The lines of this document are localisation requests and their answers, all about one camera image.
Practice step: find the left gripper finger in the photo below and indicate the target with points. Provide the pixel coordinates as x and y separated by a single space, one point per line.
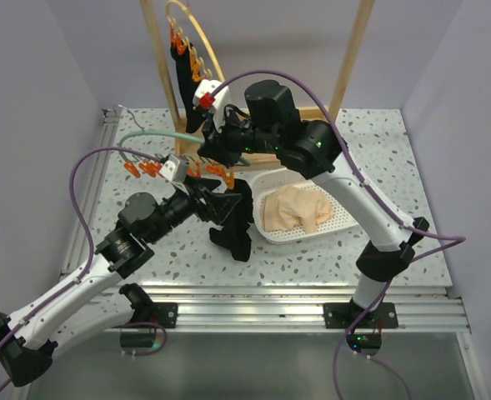
221 205
198 185

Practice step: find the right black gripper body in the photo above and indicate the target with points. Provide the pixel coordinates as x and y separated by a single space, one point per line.
233 134

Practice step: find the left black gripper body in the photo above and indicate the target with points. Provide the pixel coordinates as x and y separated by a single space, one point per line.
195 205

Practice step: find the black underwear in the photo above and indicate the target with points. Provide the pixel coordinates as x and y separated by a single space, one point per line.
233 235

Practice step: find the green clip hanger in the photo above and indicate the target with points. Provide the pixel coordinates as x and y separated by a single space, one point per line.
146 139

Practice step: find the beige underwear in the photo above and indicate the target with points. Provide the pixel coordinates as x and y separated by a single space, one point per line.
290 206

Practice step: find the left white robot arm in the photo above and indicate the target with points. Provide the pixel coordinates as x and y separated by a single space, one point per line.
26 336

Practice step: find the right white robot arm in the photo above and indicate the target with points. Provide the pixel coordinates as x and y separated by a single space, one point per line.
273 125

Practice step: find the black sock on yellow hanger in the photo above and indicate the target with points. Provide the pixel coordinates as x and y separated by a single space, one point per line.
187 87

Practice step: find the yellow clip hanger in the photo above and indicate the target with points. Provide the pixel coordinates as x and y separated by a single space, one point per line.
188 36

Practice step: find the white perforated plastic basket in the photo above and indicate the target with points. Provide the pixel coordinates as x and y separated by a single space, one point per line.
268 182

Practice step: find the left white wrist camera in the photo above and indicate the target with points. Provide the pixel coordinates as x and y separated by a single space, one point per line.
174 169

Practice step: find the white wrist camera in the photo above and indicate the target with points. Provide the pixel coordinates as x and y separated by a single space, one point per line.
174 169
213 100

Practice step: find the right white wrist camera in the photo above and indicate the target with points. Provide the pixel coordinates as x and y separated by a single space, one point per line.
213 100

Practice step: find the aluminium rail frame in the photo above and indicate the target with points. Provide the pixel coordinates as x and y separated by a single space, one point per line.
288 278

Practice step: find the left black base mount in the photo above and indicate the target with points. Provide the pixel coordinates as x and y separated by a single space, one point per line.
146 333

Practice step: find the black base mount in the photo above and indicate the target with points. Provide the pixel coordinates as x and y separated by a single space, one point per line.
365 335
146 333

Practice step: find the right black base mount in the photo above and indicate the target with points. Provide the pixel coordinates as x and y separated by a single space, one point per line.
365 335

